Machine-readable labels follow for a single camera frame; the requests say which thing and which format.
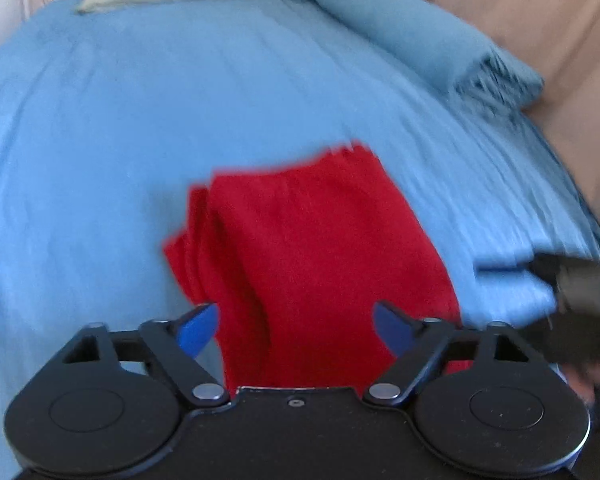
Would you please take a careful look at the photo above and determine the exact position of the red knit sweater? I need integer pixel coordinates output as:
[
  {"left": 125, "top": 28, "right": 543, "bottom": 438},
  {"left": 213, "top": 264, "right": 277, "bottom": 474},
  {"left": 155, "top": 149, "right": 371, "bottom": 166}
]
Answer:
[{"left": 163, "top": 144, "right": 460, "bottom": 391}]

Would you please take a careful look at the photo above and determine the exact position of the blue bed cover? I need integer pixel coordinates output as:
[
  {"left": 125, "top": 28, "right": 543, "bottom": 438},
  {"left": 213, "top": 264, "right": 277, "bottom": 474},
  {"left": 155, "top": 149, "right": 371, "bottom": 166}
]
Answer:
[{"left": 0, "top": 0, "right": 600, "bottom": 479}]

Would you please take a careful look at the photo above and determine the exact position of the beige curtain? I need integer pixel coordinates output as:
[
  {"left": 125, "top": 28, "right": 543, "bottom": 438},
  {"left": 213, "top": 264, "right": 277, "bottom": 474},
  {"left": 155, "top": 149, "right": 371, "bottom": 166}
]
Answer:
[{"left": 429, "top": 0, "right": 600, "bottom": 222}]

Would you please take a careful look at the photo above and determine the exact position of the blue pillow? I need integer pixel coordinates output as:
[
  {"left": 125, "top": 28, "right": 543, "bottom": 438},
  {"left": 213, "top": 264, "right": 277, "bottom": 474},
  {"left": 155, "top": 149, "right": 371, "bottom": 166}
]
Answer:
[{"left": 299, "top": 0, "right": 544, "bottom": 115}]

